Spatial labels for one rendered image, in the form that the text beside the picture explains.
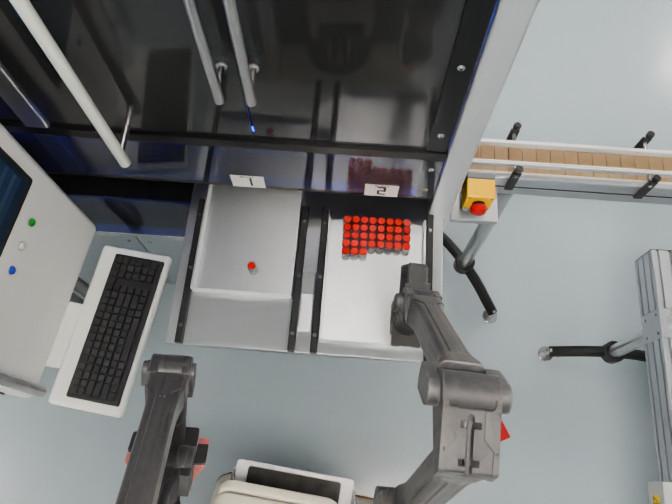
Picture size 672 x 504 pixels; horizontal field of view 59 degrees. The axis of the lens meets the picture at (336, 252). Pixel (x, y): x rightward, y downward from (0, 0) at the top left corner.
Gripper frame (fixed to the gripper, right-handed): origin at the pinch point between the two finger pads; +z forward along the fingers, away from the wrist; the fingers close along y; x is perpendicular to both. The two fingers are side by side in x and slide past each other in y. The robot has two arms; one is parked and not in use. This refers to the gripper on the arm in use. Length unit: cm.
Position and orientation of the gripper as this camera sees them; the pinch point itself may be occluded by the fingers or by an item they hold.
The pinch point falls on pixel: (402, 331)
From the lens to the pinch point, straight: 139.3
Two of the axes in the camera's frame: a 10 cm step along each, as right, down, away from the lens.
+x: -10.0, -0.8, 0.2
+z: -0.1, 3.4, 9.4
